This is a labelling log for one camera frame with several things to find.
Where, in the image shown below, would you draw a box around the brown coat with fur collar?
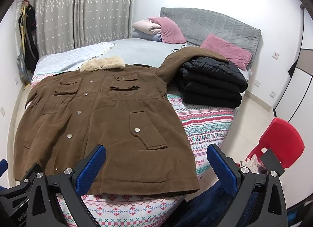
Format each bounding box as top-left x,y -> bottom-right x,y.
13,46 -> 224,195

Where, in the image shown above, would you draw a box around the hanging dark clothes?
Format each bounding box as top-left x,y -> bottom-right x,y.
17,0 -> 39,85

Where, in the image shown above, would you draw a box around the red plastic chair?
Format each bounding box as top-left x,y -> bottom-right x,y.
246,117 -> 305,169

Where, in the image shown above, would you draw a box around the light blue fringed blanket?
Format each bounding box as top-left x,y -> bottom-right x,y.
33,42 -> 117,77

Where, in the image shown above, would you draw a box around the folded black puffer jacket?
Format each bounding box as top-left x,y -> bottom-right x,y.
170,57 -> 248,108

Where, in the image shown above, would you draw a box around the pink pillow near headboard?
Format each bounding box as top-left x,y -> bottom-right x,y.
200,33 -> 253,70

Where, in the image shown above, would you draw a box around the grey dotted curtain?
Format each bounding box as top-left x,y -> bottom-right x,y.
28,0 -> 134,57

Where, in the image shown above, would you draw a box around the grey bed sheet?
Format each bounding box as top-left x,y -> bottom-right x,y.
99,38 -> 192,67

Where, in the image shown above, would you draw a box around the grey folded pillow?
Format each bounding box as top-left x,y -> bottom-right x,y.
132,30 -> 162,42

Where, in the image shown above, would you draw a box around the beige folded pillow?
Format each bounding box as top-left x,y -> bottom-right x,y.
132,20 -> 161,35

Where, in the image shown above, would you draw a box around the grey padded headboard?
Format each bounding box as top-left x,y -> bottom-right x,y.
160,7 -> 261,51

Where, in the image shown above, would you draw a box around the pink pillow upright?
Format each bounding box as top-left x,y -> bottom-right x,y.
148,17 -> 187,44

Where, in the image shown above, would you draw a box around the white wall socket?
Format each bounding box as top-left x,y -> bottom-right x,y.
272,51 -> 279,59

